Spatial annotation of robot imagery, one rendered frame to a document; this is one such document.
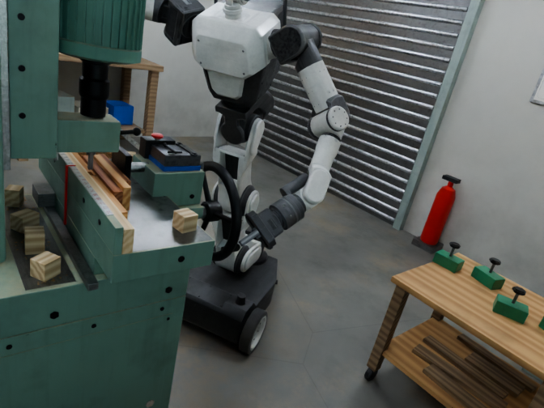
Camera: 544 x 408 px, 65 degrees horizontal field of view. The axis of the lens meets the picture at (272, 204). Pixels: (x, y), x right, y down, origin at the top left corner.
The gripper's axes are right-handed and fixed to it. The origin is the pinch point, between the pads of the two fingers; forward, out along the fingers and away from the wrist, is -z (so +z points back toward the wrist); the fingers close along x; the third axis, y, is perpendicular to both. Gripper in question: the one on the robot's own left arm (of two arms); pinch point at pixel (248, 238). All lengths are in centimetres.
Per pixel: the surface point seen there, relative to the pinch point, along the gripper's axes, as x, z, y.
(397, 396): -91, 31, -60
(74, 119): 40, -25, 31
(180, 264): 2.7, -23.6, 31.4
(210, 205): 13.8, -4.3, 1.9
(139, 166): 28.8, -16.8, 16.7
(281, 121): 91, 184, -282
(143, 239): 10.5, -26.8, 33.4
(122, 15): 46, -8, 46
